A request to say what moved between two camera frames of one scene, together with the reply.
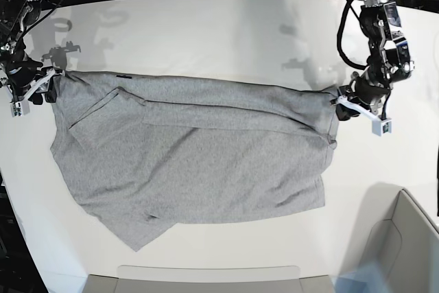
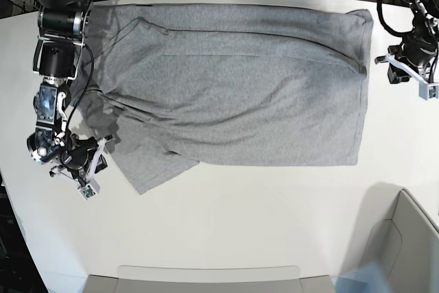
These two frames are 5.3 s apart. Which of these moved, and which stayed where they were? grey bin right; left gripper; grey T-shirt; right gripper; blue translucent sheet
Moved: left gripper; grey T-shirt; right gripper
Stayed: grey bin right; blue translucent sheet
